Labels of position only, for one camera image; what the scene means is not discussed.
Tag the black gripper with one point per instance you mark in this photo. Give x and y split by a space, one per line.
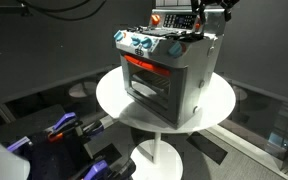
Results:
212 1

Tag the grey toy stove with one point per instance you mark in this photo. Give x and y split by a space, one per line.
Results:
180 73

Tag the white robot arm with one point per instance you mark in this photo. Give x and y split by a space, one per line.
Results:
0 160

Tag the black and grey clamp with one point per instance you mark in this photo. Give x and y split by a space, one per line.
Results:
99 126

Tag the purple clamp with orange trigger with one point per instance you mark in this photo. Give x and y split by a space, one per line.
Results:
64 121

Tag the black horizontal bar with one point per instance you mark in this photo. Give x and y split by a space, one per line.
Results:
4 10

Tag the black mounting platform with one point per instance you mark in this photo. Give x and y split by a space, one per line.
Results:
34 123

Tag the white round pedestal table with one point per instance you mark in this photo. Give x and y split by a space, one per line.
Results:
217 100

